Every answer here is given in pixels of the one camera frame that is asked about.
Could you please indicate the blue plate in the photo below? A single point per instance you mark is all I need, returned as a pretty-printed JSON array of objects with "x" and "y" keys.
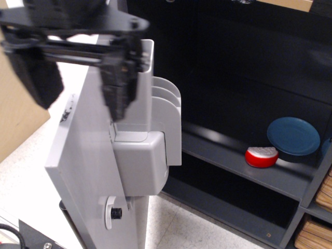
[{"x": 293, "y": 136}]

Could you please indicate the wooden drawer fronts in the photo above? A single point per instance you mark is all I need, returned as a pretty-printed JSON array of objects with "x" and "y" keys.
[{"x": 315, "y": 228}]

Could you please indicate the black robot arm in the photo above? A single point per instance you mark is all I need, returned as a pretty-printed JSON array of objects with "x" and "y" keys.
[{"x": 40, "y": 34}]

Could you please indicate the light wooden panel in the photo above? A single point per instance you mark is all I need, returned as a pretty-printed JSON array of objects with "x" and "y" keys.
[{"x": 20, "y": 115}]

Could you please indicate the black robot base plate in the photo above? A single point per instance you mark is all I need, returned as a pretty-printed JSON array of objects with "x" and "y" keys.
[{"x": 28, "y": 237}]

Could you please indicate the grey toy fridge door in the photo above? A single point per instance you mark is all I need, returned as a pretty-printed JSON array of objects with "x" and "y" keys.
[{"x": 105, "y": 171}]

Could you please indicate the red white toy cheese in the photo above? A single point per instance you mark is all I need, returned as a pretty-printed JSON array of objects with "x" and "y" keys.
[{"x": 261, "y": 157}]

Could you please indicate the black door handle bar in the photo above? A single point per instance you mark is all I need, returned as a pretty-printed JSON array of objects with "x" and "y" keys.
[{"x": 72, "y": 225}]

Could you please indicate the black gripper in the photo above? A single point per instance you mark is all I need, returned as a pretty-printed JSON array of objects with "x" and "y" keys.
[{"x": 41, "y": 33}]

